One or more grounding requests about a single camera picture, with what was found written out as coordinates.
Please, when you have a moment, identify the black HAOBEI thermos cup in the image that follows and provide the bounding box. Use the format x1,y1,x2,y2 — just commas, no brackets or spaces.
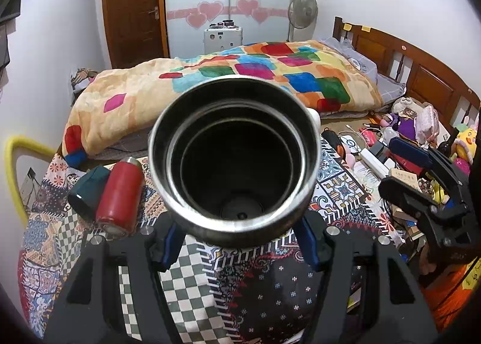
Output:
149,78,321,248

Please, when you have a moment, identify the white thermos cup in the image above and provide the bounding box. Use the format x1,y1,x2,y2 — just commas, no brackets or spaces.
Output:
307,108,321,133

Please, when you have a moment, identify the red thermos cup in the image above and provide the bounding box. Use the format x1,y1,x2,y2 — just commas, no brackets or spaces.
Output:
95,157,144,237

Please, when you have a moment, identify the dark teal cup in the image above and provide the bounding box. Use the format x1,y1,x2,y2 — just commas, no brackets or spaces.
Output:
67,166,110,223

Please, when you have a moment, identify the cardboard box with writing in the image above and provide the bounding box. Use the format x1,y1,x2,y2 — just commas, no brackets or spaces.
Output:
389,168,420,191

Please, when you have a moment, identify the purple plush toy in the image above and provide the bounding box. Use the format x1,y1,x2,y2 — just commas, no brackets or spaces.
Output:
381,113,416,142

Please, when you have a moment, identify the yellow duck plush toy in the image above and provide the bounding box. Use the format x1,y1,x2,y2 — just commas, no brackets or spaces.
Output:
453,128,477,165

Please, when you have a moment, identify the grey pillow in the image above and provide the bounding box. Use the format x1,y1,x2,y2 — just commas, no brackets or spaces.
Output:
320,37,406,105

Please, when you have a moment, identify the wooden bed headboard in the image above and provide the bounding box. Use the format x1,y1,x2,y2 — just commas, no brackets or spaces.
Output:
332,16,480,131

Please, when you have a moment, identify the standing electric fan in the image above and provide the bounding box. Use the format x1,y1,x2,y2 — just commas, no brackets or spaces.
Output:
287,0,318,41

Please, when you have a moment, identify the colourful patchwork blanket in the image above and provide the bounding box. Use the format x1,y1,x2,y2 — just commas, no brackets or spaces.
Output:
62,40,384,167

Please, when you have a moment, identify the white appliance box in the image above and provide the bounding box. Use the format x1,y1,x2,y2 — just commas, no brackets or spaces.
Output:
204,26,243,54

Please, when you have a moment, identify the brown wooden door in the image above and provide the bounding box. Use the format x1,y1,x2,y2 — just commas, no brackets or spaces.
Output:
102,0,165,68

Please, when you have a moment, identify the yellow padded chair rail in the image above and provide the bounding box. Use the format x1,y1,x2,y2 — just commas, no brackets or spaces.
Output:
4,135,57,217

